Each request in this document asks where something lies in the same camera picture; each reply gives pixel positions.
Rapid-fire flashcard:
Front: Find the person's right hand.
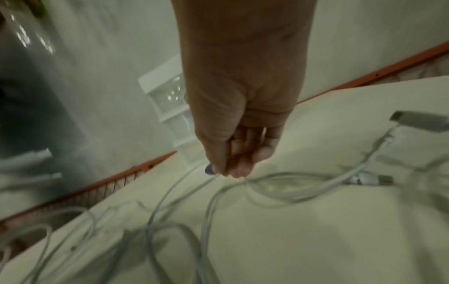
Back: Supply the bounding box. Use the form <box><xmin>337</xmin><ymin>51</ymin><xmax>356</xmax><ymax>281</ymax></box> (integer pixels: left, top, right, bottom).
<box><xmin>171</xmin><ymin>0</ymin><xmax>319</xmax><ymax>179</ymax></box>

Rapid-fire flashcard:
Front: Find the white table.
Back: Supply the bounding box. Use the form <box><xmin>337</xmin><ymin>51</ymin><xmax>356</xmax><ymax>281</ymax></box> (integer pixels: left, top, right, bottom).
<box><xmin>0</xmin><ymin>74</ymin><xmax>449</xmax><ymax>284</ymax></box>

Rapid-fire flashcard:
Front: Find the white cable bundle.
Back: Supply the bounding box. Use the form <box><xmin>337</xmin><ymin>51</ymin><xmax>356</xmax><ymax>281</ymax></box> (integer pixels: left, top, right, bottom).
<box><xmin>0</xmin><ymin>110</ymin><xmax>449</xmax><ymax>284</ymax></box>

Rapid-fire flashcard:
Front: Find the white drawer organizer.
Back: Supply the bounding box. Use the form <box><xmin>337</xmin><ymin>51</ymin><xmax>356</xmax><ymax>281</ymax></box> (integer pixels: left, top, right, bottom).
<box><xmin>138</xmin><ymin>54</ymin><xmax>211</xmax><ymax>170</ymax></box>

